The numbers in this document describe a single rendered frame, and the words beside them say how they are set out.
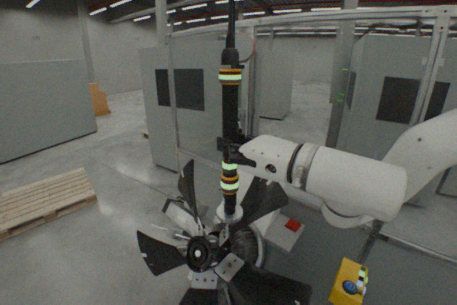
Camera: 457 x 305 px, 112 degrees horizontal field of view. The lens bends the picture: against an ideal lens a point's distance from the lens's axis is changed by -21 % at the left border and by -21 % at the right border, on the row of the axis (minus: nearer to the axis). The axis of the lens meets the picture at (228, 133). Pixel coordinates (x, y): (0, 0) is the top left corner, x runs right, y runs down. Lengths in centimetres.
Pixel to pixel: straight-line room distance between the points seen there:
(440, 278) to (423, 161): 112
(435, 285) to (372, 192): 124
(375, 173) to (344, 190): 5
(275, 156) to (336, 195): 11
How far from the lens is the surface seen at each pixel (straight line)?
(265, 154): 34
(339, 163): 32
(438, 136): 42
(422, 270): 145
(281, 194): 61
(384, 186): 31
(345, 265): 98
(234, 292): 70
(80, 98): 612
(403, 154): 42
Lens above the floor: 180
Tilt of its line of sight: 21 degrees down
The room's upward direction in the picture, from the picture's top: straight up
